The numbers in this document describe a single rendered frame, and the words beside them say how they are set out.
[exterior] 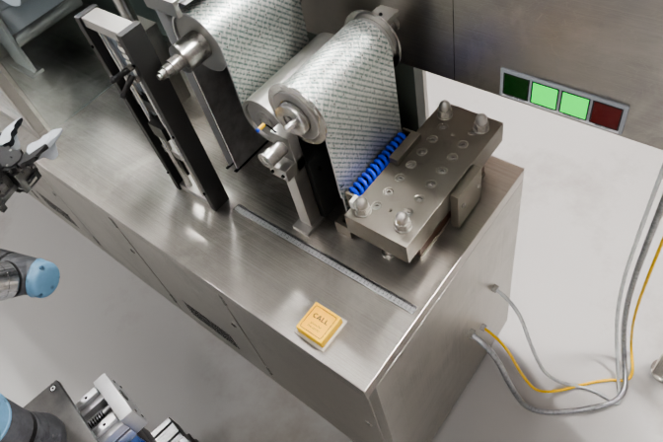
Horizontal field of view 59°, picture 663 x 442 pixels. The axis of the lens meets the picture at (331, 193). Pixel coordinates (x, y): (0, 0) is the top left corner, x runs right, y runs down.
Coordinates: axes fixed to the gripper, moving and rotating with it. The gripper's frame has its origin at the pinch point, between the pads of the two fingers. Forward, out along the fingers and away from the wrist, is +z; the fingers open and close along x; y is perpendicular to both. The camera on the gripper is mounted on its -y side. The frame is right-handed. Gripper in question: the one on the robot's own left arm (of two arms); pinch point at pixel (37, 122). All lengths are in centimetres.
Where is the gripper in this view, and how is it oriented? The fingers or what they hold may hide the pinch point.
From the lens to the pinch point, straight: 146.0
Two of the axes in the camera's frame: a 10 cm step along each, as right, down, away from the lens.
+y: 0.5, 6.0, 8.0
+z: 3.3, -7.7, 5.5
